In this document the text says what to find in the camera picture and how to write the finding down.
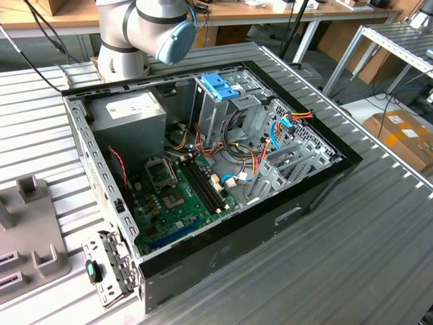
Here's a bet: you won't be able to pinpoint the power wire with black plug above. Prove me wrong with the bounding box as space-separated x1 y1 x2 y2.
290 108 316 123

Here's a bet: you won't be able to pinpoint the silver disk bay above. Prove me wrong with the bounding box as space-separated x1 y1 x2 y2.
243 140 343 207

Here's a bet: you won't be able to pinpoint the black RAM slot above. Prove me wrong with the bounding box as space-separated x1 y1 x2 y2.
187 157 225 211
178 161 217 216
182 159 221 214
191 155 229 209

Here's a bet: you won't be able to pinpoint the metal socket cover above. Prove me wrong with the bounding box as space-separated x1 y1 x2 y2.
144 157 179 188

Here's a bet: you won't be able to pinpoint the silver drive cage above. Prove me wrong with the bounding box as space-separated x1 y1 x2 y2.
189 66 271 146

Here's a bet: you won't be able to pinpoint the green motherboard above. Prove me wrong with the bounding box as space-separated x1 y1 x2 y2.
127 154 243 257

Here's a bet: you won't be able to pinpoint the blue expansion slot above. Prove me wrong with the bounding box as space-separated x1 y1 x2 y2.
148 216 204 253

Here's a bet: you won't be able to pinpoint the black open PC case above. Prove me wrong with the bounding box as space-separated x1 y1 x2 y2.
60 60 365 314

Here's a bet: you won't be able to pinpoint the silver power supply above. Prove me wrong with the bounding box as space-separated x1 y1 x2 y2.
86 88 168 170

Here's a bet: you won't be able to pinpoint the black case fan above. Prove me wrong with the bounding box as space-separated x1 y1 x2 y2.
106 145 135 200

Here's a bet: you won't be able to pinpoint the grey plastic box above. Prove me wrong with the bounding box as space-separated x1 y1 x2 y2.
287 62 322 89

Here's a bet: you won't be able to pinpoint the wooden desk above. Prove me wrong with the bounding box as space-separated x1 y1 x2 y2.
0 0 405 64

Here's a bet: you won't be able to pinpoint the black tripod leg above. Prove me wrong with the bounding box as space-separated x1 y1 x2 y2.
279 0 312 64

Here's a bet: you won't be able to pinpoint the silver expansion card retainer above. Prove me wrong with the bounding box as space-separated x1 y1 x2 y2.
81 230 141 309

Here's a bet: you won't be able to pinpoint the blue and black latch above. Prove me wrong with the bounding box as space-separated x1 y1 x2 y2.
85 259 104 284

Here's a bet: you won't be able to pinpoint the large brown cardboard box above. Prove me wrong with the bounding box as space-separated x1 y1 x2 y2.
317 18 402 85

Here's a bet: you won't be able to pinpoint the labelled cardboard box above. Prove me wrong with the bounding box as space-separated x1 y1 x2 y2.
363 108 433 177

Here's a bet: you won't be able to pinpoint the grey parts rack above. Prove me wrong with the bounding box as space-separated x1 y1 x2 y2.
0 175 72 305

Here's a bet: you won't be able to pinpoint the metal slat side table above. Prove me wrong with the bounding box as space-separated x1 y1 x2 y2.
323 22 433 99

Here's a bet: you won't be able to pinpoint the red orange yellow wire bundle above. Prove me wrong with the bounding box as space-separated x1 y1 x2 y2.
194 121 271 179

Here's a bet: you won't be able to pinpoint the thin wires with white plug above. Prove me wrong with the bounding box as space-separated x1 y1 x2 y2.
229 171 253 187

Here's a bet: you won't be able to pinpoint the yellow black wire bundle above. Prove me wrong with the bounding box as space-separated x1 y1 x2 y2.
167 123 190 152

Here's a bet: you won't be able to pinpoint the thick black cable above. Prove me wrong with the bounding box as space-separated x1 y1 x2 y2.
223 101 268 150

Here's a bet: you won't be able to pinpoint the blue data wire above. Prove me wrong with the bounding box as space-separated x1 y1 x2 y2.
221 116 297 186

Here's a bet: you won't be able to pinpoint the blue drive cage bracket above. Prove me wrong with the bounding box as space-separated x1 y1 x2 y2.
201 74 244 102

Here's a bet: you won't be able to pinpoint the red black fan wire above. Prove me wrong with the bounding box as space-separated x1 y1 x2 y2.
107 146 132 190

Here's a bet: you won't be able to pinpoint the black hanging cable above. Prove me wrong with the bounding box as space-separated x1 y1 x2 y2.
20 0 84 94

